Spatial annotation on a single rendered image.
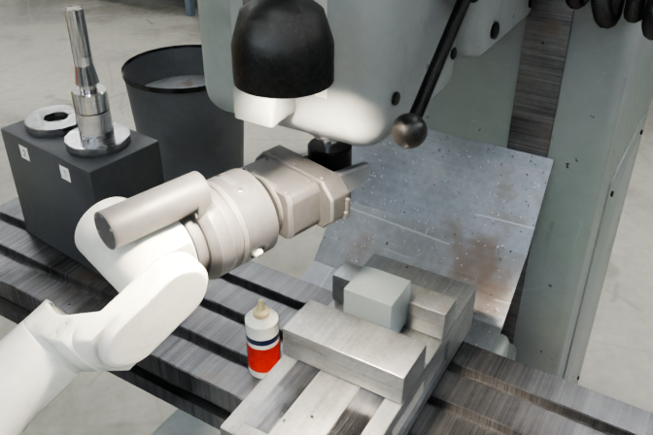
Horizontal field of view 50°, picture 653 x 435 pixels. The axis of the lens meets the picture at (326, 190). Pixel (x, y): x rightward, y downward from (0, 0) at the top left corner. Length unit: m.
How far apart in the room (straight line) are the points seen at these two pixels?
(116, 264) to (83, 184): 0.40
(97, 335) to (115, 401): 1.67
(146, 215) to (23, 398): 0.17
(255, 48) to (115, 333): 0.26
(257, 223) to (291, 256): 2.06
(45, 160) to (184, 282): 0.51
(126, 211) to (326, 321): 0.30
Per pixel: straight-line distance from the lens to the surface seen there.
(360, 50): 0.57
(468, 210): 1.09
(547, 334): 1.24
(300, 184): 0.68
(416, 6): 0.61
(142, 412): 2.20
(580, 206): 1.09
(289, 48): 0.46
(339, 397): 0.78
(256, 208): 0.65
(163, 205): 0.60
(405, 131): 0.57
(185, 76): 3.03
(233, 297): 1.01
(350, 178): 0.73
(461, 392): 0.89
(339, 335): 0.78
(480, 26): 0.74
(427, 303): 0.83
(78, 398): 2.29
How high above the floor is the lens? 1.60
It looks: 31 degrees down
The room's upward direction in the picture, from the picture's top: straight up
